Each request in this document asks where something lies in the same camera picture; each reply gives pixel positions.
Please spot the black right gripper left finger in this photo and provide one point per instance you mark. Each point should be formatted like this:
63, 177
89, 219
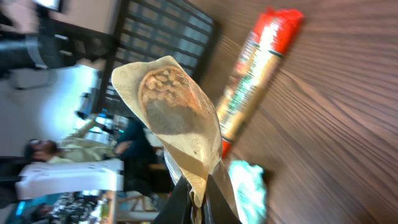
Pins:
178, 207

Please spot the seated person in background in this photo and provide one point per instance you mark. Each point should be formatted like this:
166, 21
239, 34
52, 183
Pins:
74, 147

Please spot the clear plastic pouch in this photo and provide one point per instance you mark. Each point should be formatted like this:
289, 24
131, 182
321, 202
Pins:
184, 120

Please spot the white background table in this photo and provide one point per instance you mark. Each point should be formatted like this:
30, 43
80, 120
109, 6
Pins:
41, 178

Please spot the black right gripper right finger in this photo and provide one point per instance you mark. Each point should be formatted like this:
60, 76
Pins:
216, 209

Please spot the orange spaghetti packet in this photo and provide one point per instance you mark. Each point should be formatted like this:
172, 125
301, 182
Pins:
259, 58

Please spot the teal snack wrapper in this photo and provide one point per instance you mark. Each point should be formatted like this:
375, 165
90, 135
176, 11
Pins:
249, 190

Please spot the grey plastic mesh basket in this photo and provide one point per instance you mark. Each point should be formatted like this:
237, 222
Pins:
147, 30

